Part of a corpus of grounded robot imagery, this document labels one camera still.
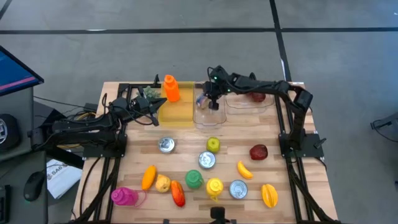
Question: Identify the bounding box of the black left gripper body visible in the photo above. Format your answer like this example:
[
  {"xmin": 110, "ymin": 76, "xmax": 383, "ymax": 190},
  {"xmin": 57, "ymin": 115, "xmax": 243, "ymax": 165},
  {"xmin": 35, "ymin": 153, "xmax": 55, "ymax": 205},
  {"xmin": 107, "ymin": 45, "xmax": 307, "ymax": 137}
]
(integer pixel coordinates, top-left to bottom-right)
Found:
[{"xmin": 132, "ymin": 86, "xmax": 160, "ymax": 127}]

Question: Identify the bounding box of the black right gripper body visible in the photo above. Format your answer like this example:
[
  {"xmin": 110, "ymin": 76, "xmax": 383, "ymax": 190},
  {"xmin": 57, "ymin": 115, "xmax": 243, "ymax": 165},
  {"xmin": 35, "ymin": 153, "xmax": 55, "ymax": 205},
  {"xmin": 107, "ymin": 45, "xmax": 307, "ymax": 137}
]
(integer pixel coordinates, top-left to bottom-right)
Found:
[{"xmin": 203, "ymin": 65, "xmax": 233, "ymax": 97}]

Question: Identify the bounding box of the colourful printed tin can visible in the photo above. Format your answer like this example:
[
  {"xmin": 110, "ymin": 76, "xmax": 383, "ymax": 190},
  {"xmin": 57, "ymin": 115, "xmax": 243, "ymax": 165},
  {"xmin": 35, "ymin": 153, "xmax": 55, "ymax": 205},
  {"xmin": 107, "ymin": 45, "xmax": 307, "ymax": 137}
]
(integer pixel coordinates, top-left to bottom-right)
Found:
[{"xmin": 195, "ymin": 95, "xmax": 210, "ymax": 110}]

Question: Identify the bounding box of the orange plastic bottle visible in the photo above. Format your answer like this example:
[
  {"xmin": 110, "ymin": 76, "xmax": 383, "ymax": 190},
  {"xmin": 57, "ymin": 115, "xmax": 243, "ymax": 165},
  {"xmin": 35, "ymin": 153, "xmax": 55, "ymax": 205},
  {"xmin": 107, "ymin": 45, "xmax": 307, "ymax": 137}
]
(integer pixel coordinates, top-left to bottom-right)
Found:
[{"xmin": 163, "ymin": 74, "xmax": 181, "ymax": 103}]

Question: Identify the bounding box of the dark red pointed fruit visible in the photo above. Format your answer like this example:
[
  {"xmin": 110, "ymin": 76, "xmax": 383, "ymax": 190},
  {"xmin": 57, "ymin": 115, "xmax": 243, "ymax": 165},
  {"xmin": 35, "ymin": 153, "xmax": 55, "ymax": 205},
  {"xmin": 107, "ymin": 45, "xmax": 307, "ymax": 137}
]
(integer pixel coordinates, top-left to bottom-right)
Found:
[{"xmin": 250, "ymin": 92, "xmax": 267, "ymax": 103}]

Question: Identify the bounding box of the dark red round fruit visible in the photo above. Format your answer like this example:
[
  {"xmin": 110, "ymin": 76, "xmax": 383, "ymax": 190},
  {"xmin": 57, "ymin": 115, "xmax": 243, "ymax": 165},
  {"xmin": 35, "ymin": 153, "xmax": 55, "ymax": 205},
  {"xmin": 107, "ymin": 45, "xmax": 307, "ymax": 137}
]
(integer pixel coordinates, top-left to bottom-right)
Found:
[{"xmin": 249, "ymin": 144, "xmax": 269, "ymax": 161}]

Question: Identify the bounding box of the green plastic bottle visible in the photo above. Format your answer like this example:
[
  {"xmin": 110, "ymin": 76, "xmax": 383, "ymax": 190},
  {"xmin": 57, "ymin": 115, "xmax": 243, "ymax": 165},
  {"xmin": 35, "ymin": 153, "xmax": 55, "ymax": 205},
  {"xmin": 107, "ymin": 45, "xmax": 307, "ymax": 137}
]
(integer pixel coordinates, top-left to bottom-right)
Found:
[{"xmin": 185, "ymin": 169, "xmax": 205, "ymax": 190}]

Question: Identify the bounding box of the yellow plastic bottle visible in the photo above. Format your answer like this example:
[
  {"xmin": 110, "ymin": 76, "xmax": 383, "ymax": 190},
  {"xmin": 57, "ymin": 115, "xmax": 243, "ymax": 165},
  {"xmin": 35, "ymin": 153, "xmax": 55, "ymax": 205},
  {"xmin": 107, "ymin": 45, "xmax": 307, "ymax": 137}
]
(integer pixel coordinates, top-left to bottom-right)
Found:
[{"xmin": 205, "ymin": 177, "xmax": 224, "ymax": 203}]

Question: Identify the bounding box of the pink plastic bottle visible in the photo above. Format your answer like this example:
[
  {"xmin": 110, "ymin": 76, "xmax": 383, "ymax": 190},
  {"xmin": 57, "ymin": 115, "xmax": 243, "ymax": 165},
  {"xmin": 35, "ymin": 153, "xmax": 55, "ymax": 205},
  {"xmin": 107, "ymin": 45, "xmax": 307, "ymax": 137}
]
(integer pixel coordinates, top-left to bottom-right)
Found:
[{"xmin": 111, "ymin": 187, "xmax": 147, "ymax": 208}]

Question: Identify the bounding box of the green succulent plant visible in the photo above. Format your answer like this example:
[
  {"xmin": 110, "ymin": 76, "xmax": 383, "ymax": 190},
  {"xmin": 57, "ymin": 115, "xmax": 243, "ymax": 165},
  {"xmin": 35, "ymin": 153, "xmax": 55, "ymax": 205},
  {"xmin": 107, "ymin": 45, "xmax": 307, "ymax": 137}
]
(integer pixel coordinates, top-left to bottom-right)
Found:
[{"xmin": 136, "ymin": 86, "xmax": 161, "ymax": 102}]

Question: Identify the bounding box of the narrow clear plastic bin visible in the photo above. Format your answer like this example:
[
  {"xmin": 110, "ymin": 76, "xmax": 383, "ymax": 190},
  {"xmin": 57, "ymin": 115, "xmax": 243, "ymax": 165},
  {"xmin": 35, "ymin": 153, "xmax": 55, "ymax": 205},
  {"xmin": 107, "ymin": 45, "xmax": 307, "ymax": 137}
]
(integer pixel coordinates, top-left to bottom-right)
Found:
[{"xmin": 192, "ymin": 81, "xmax": 228, "ymax": 130}]

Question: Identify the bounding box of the yellow translucent plastic bin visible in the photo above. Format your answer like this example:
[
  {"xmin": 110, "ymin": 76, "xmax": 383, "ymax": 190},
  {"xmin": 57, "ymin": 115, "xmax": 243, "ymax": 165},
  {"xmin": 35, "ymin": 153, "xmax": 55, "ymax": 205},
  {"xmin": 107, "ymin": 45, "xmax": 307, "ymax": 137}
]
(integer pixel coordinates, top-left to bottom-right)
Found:
[{"xmin": 157, "ymin": 81, "xmax": 195, "ymax": 128}]

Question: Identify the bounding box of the wide clear plastic bin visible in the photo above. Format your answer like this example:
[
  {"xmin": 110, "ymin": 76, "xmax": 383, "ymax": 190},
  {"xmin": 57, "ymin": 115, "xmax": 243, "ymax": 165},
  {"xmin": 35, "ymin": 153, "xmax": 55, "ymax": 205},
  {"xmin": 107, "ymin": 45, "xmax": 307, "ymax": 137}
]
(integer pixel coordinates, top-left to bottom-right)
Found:
[{"xmin": 224, "ymin": 81, "xmax": 276, "ymax": 115}]

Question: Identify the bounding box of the silver can green label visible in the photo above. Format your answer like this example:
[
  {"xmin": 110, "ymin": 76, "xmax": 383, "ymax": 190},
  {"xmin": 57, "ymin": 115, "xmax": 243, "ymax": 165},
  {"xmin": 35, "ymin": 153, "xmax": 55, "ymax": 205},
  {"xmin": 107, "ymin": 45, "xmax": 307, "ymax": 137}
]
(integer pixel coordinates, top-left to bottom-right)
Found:
[{"xmin": 157, "ymin": 136, "xmax": 175, "ymax": 154}]

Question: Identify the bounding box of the green apple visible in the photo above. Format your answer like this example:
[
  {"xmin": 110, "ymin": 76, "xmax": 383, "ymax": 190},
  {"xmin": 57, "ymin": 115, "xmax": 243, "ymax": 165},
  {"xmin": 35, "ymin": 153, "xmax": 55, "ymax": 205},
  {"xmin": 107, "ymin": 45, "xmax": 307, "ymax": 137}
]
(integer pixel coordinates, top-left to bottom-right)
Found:
[{"xmin": 206, "ymin": 136, "xmax": 221, "ymax": 154}]

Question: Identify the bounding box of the silver can blue label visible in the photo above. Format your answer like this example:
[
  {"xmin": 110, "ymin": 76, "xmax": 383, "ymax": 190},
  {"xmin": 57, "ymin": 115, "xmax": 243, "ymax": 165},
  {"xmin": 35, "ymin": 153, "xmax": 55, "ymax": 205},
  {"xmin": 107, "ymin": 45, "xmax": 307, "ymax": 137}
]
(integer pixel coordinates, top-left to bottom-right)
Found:
[{"xmin": 198, "ymin": 151, "xmax": 216, "ymax": 170}]

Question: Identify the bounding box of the orange mango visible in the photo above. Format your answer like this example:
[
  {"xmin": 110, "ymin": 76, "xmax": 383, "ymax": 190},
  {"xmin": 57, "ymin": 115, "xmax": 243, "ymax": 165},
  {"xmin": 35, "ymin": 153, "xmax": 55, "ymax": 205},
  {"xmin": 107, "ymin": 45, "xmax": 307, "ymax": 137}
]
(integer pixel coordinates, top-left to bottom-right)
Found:
[{"xmin": 141, "ymin": 165, "xmax": 157, "ymax": 191}]

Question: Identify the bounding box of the yellow banana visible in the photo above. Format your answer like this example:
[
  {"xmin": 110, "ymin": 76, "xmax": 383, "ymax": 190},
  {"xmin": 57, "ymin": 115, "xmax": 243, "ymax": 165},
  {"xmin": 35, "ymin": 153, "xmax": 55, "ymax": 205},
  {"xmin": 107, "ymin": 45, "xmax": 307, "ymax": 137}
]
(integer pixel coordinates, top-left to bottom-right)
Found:
[{"xmin": 237, "ymin": 160, "xmax": 254, "ymax": 180}]

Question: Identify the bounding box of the yellow pear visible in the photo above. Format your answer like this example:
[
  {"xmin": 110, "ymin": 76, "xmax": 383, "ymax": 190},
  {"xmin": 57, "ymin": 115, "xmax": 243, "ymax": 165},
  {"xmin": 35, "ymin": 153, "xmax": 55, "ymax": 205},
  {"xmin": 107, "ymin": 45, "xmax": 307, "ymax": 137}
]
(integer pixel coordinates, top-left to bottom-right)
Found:
[{"xmin": 155, "ymin": 174, "xmax": 172, "ymax": 194}]

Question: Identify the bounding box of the silver can red label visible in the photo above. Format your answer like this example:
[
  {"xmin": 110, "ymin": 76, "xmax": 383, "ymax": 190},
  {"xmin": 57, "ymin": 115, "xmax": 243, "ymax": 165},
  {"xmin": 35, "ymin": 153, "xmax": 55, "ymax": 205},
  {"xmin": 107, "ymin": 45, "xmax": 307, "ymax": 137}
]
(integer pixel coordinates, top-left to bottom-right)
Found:
[{"xmin": 229, "ymin": 179, "xmax": 249, "ymax": 200}]

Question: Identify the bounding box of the yellow starfruit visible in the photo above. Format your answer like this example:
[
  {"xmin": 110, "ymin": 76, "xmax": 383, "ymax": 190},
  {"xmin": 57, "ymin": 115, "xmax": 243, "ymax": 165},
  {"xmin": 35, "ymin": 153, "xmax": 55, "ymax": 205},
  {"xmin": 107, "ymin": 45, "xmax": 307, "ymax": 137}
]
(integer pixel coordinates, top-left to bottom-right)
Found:
[{"xmin": 261, "ymin": 184, "xmax": 279, "ymax": 208}]

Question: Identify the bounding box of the white paper booklet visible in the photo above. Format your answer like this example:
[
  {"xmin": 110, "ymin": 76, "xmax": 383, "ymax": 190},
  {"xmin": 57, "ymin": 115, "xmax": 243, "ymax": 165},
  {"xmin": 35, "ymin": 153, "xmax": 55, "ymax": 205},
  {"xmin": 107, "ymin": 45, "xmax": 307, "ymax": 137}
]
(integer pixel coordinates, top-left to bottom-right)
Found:
[{"xmin": 46, "ymin": 158, "xmax": 83, "ymax": 200}]

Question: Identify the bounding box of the black box-shaped device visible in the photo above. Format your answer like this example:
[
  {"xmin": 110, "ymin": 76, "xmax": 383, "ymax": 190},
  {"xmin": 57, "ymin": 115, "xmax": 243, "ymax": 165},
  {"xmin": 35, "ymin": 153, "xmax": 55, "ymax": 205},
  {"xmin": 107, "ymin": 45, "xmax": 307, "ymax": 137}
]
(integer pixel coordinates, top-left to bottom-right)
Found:
[{"xmin": 210, "ymin": 207, "xmax": 231, "ymax": 224}]

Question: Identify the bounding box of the computer monitor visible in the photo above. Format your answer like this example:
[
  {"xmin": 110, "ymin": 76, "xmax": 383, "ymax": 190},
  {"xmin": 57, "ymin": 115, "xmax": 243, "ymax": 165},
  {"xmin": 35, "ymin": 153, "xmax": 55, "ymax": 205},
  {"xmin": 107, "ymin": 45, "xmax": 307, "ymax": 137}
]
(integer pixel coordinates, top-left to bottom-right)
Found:
[{"xmin": 0, "ymin": 45, "xmax": 44, "ymax": 96}]

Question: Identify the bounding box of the black computer mouse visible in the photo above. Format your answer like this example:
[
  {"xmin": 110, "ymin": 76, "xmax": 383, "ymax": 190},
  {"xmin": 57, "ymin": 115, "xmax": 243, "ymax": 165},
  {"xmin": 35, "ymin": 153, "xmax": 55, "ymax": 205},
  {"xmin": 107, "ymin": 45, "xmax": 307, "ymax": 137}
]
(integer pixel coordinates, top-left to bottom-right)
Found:
[{"xmin": 23, "ymin": 170, "xmax": 47, "ymax": 202}]

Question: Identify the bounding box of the black cap with logo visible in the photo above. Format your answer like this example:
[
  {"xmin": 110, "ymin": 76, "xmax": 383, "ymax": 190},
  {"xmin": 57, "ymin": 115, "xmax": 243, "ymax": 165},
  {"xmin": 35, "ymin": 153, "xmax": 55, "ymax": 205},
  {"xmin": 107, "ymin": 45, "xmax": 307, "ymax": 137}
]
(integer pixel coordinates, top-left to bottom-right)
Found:
[{"xmin": 0, "ymin": 113, "xmax": 21, "ymax": 153}]

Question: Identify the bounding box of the grey desk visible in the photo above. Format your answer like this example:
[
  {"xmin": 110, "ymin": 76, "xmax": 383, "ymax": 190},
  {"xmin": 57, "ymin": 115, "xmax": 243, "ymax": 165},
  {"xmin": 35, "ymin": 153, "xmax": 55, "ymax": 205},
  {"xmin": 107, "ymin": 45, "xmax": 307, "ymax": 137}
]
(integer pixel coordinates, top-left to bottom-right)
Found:
[{"xmin": 0, "ymin": 86, "xmax": 49, "ymax": 224}]

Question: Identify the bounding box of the black keyboard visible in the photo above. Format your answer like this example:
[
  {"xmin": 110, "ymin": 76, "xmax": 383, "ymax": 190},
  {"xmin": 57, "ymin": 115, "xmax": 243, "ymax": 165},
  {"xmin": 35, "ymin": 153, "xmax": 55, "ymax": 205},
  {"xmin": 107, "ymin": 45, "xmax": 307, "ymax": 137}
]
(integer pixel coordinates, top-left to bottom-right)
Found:
[{"xmin": 0, "ymin": 185, "xmax": 11, "ymax": 215}]

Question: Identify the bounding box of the grey stand foot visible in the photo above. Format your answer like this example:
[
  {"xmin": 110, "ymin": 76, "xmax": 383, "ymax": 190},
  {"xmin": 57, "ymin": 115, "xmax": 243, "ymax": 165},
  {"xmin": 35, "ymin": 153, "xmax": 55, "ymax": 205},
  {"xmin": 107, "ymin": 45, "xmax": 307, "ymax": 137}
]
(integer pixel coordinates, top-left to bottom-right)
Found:
[{"xmin": 371, "ymin": 111, "xmax": 398, "ymax": 130}]

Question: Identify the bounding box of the black metal table frame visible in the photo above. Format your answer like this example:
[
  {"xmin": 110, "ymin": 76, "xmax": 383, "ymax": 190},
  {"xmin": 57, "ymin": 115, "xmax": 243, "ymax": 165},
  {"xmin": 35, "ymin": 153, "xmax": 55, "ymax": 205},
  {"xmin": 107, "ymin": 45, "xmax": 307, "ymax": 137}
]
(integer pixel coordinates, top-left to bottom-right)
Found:
[{"xmin": 73, "ymin": 81, "xmax": 343, "ymax": 224}]

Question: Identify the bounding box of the yellow cable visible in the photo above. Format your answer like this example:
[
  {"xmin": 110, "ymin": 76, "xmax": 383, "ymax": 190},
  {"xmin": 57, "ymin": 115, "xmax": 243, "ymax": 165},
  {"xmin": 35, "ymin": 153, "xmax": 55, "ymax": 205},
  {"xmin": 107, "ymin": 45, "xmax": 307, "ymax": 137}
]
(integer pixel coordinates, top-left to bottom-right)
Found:
[{"xmin": 55, "ymin": 111, "xmax": 94, "ymax": 149}]

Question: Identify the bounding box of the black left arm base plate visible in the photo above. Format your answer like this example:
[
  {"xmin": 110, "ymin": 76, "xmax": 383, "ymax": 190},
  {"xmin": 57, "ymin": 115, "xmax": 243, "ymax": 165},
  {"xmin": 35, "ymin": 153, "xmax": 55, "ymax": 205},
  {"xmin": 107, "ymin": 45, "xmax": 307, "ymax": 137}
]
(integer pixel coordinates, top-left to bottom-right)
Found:
[{"xmin": 82, "ymin": 133, "xmax": 128, "ymax": 158}]

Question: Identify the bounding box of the thin black cable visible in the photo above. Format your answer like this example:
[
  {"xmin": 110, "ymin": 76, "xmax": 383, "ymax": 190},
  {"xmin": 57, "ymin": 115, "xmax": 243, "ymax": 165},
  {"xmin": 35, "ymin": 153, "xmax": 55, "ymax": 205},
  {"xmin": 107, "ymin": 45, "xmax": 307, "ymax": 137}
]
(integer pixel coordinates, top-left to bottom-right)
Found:
[{"xmin": 33, "ymin": 95, "xmax": 88, "ymax": 110}]

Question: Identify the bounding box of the thick black cable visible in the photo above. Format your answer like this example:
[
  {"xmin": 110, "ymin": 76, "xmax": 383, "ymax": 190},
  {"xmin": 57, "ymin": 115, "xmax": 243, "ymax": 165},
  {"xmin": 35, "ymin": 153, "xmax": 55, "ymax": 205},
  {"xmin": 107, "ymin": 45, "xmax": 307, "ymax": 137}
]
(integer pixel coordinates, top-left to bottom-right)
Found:
[{"xmin": 79, "ymin": 157, "xmax": 103, "ymax": 218}]

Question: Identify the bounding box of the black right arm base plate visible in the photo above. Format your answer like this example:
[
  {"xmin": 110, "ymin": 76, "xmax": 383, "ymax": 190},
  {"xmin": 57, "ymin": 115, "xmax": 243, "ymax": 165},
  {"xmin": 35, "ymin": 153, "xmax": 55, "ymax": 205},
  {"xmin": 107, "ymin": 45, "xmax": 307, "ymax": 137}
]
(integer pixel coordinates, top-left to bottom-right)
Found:
[{"xmin": 279, "ymin": 133, "xmax": 327, "ymax": 158}]

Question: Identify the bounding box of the black floor cable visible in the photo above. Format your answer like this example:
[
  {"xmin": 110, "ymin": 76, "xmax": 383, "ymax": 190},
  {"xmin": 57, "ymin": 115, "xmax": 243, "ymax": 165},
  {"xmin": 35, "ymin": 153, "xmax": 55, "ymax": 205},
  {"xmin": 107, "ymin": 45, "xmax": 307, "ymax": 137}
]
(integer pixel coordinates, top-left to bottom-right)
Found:
[{"xmin": 369, "ymin": 119, "xmax": 398, "ymax": 136}]

